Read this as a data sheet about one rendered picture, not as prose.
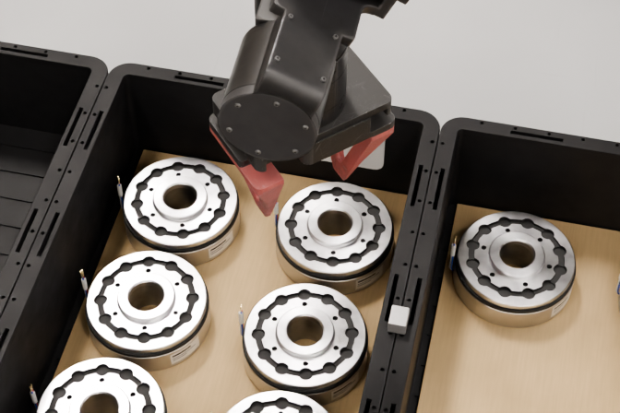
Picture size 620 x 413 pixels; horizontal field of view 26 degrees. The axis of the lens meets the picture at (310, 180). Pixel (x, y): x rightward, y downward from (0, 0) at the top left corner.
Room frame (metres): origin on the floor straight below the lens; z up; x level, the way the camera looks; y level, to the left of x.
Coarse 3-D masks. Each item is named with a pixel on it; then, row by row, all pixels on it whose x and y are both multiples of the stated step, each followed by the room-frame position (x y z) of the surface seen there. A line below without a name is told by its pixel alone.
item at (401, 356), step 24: (456, 120) 0.78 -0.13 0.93; (480, 120) 0.78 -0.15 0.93; (528, 144) 0.75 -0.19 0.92; (552, 144) 0.75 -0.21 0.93; (576, 144) 0.75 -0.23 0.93; (600, 144) 0.75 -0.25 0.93; (432, 168) 0.72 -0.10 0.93; (432, 192) 0.70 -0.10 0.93; (432, 216) 0.67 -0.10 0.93; (432, 240) 0.65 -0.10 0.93; (408, 288) 0.60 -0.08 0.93; (408, 336) 0.55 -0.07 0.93; (408, 360) 0.53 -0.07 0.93; (384, 408) 0.49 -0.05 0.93
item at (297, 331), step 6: (294, 324) 0.61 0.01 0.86; (300, 324) 0.62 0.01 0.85; (306, 324) 0.62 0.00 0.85; (312, 324) 0.61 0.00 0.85; (318, 324) 0.61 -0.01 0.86; (288, 330) 0.61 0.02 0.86; (294, 330) 0.61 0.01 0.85; (300, 330) 0.62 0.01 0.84; (306, 330) 0.62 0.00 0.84; (312, 330) 0.61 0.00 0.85; (318, 330) 0.61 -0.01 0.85; (294, 336) 0.61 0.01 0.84; (300, 336) 0.62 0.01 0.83; (306, 336) 0.62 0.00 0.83; (312, 336) 0.61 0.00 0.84; (318, 336) 0.61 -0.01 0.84
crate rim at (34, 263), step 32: (128, 64) 0.84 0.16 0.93; (96, 128) 0.77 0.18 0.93; (416, 160) 0.73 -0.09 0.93; (64, 192) 0.70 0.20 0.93; (416, 192) 0.71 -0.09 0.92; (416, 224) 0.66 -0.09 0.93; (32, 256) 0.63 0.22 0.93; (32, 288) 0.60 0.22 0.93; (0, 320) 0.57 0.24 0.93; (384, 320) 0.57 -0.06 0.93; (0, 352) 0.54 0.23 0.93; (384, 352) 0.54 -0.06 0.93; (384, 384) 0.51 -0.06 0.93
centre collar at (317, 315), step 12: (288, 312) 0.62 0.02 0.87; (300, 312) 0.62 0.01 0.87; (312, 312) 0.62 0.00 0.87; (288, 324) 0.61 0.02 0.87; (324, 324) 0.61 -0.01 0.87; (276, 336) 0.60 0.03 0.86; (288, 336) 0.60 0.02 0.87; (324, 336) 0.59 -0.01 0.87; (288, 348) 0.58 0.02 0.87; (300, 348) 0.58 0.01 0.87; (312, 348) 0.58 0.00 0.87; (324, 348) 0.58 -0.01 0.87
